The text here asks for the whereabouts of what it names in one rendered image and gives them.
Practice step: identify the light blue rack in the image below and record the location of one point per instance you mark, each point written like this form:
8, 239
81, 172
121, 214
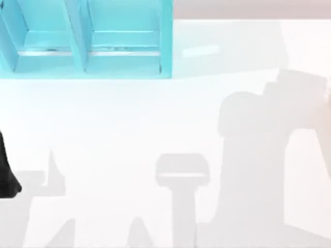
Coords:
77, 38

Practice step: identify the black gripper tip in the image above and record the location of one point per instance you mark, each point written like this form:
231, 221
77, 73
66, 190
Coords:
6, 175

